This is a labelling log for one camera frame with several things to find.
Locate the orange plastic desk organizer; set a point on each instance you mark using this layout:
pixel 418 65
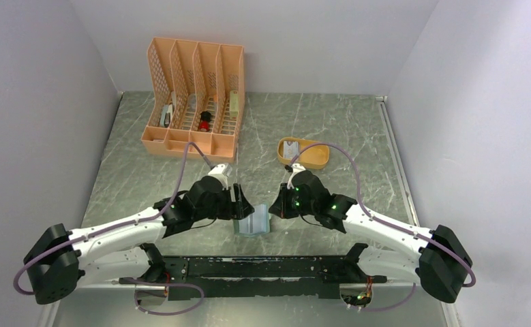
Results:
pixel 195 77

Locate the grey white utility knife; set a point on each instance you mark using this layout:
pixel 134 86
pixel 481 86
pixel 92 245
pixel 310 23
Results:
pixel 166 115

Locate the red black stamp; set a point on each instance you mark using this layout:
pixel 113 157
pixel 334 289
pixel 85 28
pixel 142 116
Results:
pixel 205 119

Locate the green leather card holder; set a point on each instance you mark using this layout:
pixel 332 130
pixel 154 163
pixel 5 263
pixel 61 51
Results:
pixel 256 224

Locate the yellow oval tray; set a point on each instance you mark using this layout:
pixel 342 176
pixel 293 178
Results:
pixel 316 157

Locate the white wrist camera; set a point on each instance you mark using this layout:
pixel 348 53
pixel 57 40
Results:
pixel 221 172
pixel 294 169

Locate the pale green eraser box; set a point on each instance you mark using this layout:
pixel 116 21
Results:
pixel 233 104

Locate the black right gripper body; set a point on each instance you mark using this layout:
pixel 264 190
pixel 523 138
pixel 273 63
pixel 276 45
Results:
pixel 294 205

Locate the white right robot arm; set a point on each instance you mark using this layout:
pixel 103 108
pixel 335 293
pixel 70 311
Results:
pixel 434 259

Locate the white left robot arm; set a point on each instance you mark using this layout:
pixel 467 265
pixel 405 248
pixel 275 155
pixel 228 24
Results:
pixel 98 248

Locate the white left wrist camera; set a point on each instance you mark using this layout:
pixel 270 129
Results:
pixel 221 172

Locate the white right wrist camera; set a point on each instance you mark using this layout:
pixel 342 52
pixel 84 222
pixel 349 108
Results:
pixel 294 169

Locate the grey credit card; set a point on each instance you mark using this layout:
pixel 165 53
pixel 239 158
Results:
pixel 290 149

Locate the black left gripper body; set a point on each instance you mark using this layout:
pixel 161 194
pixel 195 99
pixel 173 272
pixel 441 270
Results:
pixel 221 208

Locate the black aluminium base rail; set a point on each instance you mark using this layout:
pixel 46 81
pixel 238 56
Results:
pixel 326 276

